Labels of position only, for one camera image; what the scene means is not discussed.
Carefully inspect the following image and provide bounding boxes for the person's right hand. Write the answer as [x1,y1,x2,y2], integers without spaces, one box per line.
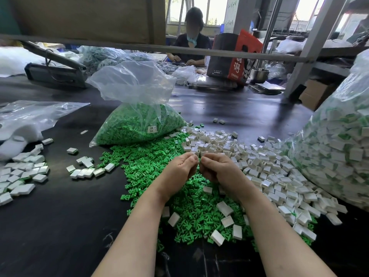
[199,153,261,201]

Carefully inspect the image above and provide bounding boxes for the person's left hand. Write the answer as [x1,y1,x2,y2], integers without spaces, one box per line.
[151,152,199,201]

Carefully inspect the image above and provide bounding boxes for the pile of green parts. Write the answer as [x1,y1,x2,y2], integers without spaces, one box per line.
[99,130,318,252]

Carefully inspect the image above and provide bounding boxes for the pile of white plastic caps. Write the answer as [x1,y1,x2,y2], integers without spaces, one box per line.
[161,123,348,247]

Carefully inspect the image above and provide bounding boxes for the pile of assembled white pieces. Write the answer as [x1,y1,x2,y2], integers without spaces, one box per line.
[0,138,54,207]

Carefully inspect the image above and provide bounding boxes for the person's left forearm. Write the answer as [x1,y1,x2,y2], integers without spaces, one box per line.
[92,189,174,277]

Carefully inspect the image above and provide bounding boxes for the person's right forearm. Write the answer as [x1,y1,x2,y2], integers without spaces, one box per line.
[242,186,336,277]

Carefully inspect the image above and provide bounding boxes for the bag of green clips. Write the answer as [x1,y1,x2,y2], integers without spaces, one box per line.
[86,60,186,148]

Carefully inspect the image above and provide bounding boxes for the large bag of white caps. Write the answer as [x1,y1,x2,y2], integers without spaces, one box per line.
[288,49,369,211]

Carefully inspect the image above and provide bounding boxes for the clear bag of pale parts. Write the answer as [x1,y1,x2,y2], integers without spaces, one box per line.
[77,46,174,74]

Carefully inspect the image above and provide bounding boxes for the white paper sheets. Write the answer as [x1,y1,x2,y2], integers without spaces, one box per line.
[249,81,287,95]

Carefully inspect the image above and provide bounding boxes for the crumpled white plastic bag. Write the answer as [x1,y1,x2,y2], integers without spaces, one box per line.
[171,65,201,86]

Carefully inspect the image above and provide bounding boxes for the metal bowl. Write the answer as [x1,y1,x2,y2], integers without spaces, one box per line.
[251,68,271,83]

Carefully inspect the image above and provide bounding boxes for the black and red box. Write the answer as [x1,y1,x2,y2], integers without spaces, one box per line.
[207,28,264,85]

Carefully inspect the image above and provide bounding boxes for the cardboard box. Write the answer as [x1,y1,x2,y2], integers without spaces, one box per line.
[300,79,338,111]

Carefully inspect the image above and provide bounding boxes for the black table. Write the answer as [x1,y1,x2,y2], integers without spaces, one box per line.
[0,56,369,277]

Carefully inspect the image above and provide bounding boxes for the white bags on shelf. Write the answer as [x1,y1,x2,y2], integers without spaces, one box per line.
[278,37,354,53]

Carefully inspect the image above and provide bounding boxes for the empty clear plastic bag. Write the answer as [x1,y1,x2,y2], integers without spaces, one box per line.
[0,101,91,164]

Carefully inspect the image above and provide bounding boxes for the brown board panel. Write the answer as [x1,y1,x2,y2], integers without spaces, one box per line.
[0,0,167,43]

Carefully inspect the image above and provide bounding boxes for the white plastic sheet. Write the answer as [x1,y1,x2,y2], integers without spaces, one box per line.
[0,47,44,77]

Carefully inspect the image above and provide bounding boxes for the grey metal shelf frame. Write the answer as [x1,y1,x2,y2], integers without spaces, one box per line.
[0,0,369,102]

